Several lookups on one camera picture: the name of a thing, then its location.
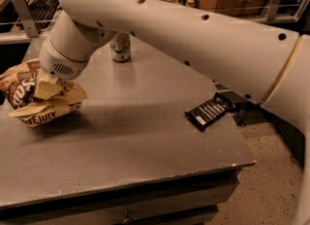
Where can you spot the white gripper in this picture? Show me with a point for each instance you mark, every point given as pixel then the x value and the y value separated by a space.
pixel 57 63

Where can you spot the brown sea salt chip bag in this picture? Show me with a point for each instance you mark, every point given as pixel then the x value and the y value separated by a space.
pixel 36 98

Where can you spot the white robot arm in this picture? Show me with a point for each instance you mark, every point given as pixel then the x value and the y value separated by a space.
pixel 268 65

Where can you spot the black rxbar chocolate bar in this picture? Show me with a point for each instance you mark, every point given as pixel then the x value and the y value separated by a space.
pixel 208 112

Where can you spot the grey drawer cabinet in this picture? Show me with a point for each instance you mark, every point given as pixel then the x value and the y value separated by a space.
pixel 186 201

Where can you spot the black computer keyboard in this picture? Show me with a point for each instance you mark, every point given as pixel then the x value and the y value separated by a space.
pixel 43 11

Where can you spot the silver soda can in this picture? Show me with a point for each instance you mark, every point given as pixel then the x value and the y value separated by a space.
pixel 120 47

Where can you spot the metal divider bracket left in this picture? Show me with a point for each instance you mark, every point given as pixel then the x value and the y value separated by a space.
pixel 30 27

